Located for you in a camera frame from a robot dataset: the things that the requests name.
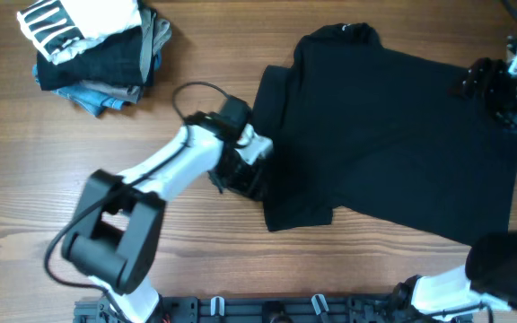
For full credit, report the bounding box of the black t-shirt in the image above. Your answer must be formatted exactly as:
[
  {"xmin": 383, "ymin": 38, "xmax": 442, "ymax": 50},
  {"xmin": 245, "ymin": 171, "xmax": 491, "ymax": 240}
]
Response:
[{"xmin": 252, "ymin": 23, "xmax": 517, "ymax": 245}]

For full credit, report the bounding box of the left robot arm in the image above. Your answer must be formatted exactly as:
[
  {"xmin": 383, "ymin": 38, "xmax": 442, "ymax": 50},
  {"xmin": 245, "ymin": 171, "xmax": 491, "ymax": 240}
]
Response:
[{"xmin": 58, "ymin": 110, "xmax": 273, "ymax": 322}]

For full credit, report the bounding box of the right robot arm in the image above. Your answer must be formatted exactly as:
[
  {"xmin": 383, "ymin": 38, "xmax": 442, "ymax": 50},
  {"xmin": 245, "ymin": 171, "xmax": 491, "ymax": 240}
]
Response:
[{"xmin": 380, "ymin": 37, "xmax": 517, "ymax": 322}]

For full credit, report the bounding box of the blue denim folded garment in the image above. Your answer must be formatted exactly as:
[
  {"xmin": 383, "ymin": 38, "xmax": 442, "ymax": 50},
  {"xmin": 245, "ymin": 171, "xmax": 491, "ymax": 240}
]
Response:
[{"xmin": 51, "ymin": 81, "xmax": 142, "ymax": 117}]

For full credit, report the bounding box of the grey folded garment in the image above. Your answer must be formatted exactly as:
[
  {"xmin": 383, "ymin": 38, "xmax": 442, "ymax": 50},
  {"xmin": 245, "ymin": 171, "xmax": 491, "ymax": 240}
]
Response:
[{"xmin": 78, "ymin": 8, "xmax": 173, "ymax": 104}]

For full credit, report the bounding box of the black and white folded garment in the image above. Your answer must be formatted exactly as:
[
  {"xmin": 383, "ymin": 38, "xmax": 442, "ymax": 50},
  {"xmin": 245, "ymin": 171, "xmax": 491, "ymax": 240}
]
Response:
[{"xmin": 16, "ymin": 0, "xmax": 142, "ymax": 65}]

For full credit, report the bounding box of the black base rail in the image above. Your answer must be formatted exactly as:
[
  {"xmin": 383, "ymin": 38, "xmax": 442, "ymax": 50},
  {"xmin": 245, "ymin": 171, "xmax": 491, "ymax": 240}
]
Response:
[{"xmin": 73, "ymin": 293, "xmax": 474, "ymax": 323}]

